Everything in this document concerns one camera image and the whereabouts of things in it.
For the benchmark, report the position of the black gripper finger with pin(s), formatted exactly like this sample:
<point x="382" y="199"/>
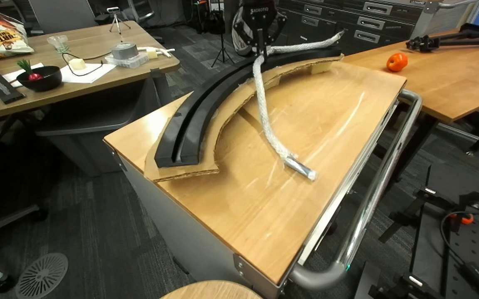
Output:
<point x="266" y="39"/>
<point x="254" y="38"/>

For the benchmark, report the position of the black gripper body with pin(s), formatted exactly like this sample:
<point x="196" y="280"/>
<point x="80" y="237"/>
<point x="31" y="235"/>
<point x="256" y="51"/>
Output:
<point x="258" y="16"/>

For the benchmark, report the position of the round grey disc stand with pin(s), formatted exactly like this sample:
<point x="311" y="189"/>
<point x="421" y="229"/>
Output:
<point x="236" y="44"/>

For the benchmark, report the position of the black light stand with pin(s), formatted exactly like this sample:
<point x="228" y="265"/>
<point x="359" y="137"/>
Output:
<point x="223" y="44"/>

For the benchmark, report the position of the black drawer cabinet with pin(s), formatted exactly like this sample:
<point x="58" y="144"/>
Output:
<point x="328" y="19"/>

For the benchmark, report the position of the black curved foam strip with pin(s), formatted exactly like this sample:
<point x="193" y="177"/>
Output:
<point x="181" y="144"/>

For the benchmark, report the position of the orange ball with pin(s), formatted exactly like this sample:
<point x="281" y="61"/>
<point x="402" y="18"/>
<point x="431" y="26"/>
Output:
<point x="396" y="62"/>

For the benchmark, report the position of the small silver tripod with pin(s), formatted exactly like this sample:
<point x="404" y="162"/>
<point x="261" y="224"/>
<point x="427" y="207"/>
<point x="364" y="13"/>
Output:
<point x="116" y="19"/>

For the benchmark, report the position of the black folded tripod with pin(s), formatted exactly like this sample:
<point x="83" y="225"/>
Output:
<point x="427" y="44"/>

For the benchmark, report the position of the wooden office desk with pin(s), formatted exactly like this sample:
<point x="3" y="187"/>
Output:
<point x="95" y="84"/>

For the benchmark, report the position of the white paper sheet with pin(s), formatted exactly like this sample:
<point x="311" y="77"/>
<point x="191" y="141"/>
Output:
<point x="91" y="76"/>
<point x="12" y="76"/>

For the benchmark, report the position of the small cream object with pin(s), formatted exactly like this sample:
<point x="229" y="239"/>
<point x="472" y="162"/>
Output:
<point x="76" y="64"/>

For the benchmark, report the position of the grey office chair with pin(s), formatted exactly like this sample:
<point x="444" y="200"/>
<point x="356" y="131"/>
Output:
<point x="61" y="14"/>

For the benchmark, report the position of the clear crumpled plastic wrap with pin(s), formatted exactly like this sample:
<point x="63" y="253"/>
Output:
<point x="56" y="44"/>

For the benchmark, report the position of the wooden side desk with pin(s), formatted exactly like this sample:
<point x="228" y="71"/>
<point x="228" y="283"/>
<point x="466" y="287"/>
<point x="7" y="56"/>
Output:
<point x="461" y="84"/>

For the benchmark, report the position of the black bowl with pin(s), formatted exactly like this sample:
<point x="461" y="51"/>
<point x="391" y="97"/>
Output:
<point x="48" y="82"/>

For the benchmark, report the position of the grey tool cart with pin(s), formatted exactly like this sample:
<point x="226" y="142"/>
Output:
<point x="183" y="239"/>

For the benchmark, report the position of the red toy vegetable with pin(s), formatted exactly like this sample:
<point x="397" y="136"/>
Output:
<point x="33" y="77"/>

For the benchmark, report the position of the chip snack bag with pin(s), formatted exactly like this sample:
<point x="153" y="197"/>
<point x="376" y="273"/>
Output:
<point x="3" y="39"/>

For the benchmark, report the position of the round wooden stool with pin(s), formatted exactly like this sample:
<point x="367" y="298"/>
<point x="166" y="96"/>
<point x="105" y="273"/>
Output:
<point x="211" y="292"/>

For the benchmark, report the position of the grey chair base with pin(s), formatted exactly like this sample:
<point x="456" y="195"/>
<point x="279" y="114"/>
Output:
<point x="12" y="219"/>

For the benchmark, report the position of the white perforated round disc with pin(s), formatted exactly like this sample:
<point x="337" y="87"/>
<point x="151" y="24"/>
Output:
<point x="41" y="275"/>

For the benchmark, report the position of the grey duct tape roll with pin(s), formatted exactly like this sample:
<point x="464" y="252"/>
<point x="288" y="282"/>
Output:
<point x="125" y="52"/>

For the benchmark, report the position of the black camera stand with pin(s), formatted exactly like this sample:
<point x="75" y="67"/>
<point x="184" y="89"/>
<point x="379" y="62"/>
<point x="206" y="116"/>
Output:
<point x="474" y="200"/>

